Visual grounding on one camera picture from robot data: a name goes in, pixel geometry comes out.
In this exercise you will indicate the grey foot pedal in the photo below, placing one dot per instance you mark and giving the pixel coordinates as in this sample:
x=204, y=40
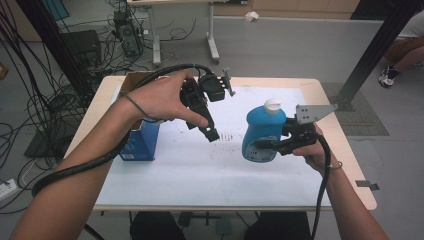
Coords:
x=223, y=226

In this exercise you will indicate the black floor plate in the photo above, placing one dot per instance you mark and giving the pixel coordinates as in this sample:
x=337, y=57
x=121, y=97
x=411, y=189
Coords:
x=43, y=146

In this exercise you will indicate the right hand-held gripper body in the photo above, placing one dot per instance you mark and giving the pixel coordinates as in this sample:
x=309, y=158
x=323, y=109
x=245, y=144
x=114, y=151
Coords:
x=305, y=133

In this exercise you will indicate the person's leg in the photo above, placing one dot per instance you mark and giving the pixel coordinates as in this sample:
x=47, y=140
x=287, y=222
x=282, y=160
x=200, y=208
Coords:
x=156, y=228
x=276, y=228

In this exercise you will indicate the person's left leg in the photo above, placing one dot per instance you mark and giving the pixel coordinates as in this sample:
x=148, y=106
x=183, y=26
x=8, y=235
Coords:
x=156, y=228

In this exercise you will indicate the white power strip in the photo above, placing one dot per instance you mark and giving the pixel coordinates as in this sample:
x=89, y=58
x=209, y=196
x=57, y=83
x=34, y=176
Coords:
x=7, y=189

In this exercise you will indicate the wooden cabinet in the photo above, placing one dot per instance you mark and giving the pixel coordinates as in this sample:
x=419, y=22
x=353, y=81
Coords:
x=300, y=6

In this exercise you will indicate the black box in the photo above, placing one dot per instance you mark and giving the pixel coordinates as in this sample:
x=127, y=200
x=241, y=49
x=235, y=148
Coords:
x=81, y=45

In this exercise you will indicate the blue bottle with white cap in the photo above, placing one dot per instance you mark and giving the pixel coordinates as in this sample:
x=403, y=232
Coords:
x=261, y=130

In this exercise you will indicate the black band on left wrist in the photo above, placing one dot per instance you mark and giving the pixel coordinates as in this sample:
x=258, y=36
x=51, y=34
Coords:
x=136, y=106

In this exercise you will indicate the black metal frame post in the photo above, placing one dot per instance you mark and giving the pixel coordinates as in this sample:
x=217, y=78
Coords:
x=55, y=43
x=376, y=50

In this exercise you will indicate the black band on right wrist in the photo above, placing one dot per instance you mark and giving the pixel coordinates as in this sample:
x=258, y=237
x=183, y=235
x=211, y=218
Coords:
x=335, y=165

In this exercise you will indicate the black computer tower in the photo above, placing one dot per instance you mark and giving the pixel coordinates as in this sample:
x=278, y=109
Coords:
x=128, y=33

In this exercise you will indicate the white paper sheet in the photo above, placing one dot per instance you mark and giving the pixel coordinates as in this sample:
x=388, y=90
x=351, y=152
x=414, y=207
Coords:
x=206, y=176

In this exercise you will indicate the black tape strip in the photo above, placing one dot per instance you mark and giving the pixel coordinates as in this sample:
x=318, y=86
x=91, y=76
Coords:
x=366, y=184

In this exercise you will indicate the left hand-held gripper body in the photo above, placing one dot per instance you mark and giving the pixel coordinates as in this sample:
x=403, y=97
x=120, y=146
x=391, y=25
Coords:
x=213, y=88

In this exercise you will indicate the person's left hand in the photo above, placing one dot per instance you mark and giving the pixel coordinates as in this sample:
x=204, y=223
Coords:
x=160, y=100

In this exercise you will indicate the crumpled white paper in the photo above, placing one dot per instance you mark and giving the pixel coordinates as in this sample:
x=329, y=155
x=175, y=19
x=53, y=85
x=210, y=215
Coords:
x=251, y=16

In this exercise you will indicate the grey floor mat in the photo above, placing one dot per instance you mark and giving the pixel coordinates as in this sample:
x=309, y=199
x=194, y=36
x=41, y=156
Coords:
x=370, y=123

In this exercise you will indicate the white desk with metal legs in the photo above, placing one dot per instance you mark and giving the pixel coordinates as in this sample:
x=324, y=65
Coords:
x=156, y=33

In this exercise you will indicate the blue cardboard box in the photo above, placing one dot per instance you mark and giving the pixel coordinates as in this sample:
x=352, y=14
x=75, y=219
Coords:
x=143, y=143

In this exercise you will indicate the black band on wrist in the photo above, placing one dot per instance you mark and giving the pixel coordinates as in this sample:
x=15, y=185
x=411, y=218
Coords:
x=335, y=165
x=136, y=106

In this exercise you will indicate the person's right hand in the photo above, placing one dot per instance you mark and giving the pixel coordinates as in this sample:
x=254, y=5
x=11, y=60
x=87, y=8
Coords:
x=318, y=155

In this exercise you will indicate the person's right leg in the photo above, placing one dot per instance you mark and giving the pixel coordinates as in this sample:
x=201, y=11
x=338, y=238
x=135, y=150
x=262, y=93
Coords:
x=276, y=228

